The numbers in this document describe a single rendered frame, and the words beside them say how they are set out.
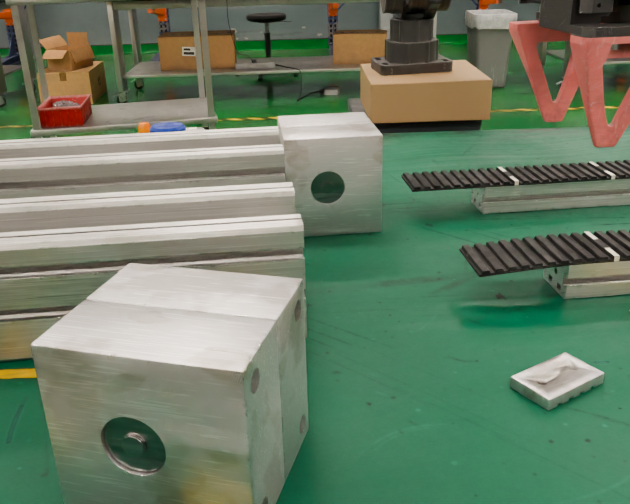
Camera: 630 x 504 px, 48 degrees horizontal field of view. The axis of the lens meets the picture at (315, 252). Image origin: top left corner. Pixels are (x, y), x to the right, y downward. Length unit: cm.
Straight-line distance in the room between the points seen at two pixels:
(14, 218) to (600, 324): 43
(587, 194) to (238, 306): 51
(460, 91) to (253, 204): 64
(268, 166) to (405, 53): 57
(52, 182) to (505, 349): 42
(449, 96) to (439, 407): 75
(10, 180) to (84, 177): 6
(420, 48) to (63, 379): 93
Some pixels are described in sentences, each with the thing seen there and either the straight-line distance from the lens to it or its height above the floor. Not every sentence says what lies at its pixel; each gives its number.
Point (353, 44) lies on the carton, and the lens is 550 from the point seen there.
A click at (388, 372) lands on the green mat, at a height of 78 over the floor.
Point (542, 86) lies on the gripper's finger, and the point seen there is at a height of 93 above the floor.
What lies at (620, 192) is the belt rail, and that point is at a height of 79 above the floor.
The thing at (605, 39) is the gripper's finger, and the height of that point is 98.
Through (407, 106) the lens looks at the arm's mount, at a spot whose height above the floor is 80.
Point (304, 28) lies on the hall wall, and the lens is 823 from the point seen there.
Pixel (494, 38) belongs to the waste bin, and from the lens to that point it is 566.
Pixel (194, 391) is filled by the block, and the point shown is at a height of 86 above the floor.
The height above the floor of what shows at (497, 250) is 81.
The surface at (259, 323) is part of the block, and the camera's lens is 32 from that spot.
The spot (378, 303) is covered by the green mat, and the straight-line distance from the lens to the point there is 54.
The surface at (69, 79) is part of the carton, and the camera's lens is 566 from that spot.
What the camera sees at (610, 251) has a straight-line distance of 57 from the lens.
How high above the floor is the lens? 103
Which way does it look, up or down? 23 degrees down
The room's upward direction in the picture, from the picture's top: 2 degrees counter-clockwise
